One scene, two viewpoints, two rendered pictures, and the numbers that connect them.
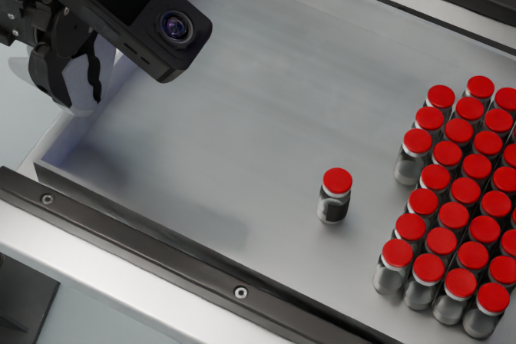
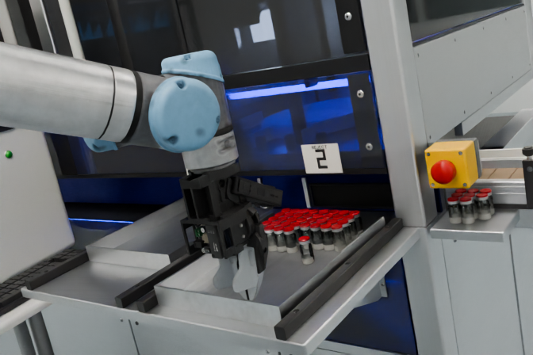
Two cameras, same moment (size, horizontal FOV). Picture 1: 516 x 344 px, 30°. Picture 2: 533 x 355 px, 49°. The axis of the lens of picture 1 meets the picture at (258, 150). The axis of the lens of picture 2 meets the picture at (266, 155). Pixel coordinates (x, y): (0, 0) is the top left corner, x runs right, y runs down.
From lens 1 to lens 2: 0.91 m
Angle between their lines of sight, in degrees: 72
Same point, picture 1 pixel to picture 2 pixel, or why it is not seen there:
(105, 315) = not seen: outside the picture
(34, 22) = (252, 211)
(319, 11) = (203, 276)
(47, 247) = (319, 321)
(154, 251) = (327, 282)
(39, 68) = (262, 234)
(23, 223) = (304, 330)
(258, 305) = (354, 259)
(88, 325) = not seen: outside the picture
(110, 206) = (304, 292)
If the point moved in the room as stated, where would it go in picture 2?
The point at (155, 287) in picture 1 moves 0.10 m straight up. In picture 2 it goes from (341, 292) to (330, 231)
